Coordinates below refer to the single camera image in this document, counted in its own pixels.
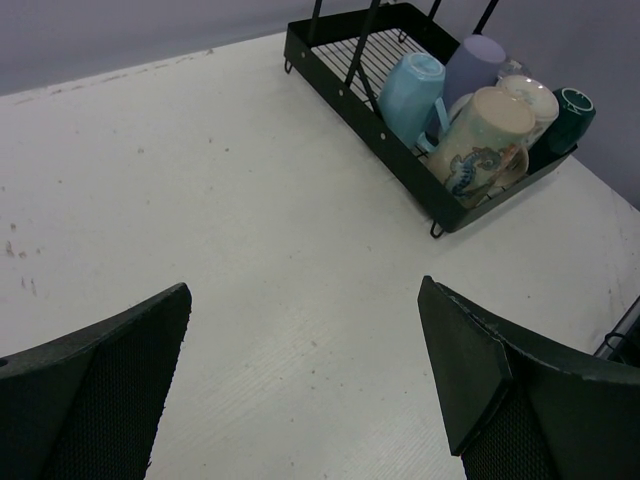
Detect black wire dish rack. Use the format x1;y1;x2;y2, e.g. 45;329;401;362
284;0;564;239

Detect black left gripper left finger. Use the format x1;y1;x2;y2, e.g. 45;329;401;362
1;283;192;479

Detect beige seahorse mug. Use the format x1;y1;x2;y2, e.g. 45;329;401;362
417;86;536;209

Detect light blue faceted mug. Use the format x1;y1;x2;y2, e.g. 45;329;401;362
378;52;450;153

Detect dark teal cup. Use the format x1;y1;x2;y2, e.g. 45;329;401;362
528;87;596;173

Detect lavender plastic cup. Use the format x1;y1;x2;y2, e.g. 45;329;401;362
442;34;506;109

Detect clear faceted glass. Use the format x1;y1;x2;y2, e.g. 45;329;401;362
497;58;531;80

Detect white floral mug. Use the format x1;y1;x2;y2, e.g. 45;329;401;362
496;75;559;149

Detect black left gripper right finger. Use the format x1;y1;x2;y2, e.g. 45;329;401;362
418;276;639;479

